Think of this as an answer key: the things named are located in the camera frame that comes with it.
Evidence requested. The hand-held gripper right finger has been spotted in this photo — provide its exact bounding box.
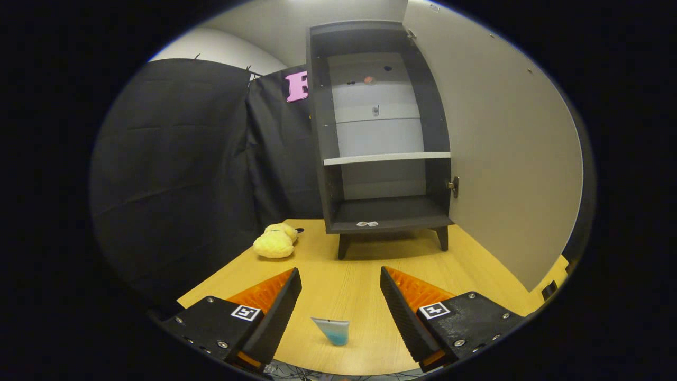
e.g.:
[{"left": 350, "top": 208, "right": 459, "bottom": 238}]
[{"left": 380, "top": 266, "right": 529, "bottom": 373}]

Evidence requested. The white cabinet shelf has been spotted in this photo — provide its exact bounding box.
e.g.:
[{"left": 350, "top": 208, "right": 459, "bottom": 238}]
[{"left": 323, "top": 152, "right": 451, "bottom": 166}]

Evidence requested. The dark grey cabinet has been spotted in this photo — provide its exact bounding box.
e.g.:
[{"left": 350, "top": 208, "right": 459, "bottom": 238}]
[{"left": 306, "top": 20, "right": 456, "bottom": 260}]

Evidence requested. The black backdrop cloth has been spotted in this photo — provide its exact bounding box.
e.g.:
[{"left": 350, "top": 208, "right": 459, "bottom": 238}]
[{"left": 89, "top": 58, "right": 324, "bottom": 318}]

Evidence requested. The blue and white tube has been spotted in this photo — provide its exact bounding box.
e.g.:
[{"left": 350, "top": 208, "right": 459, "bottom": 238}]
[{"left": 311, "top": 317, "right": 351, "bottom": 347}]

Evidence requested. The beige cabinet door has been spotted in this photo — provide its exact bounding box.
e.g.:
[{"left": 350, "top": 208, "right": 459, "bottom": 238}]
[{"left": 402, "top": 0, "right": 584, "bottom": 293}]

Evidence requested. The yellow plush toy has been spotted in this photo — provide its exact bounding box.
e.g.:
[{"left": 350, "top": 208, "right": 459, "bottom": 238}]
[{"left": 253, "top": 223, "right": 298, "bottom": 259}]

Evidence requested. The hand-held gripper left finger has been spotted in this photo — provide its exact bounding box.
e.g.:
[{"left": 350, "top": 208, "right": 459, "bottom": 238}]
[{"left": 159, "top": 267, "right": 303, "bottom": 375}]

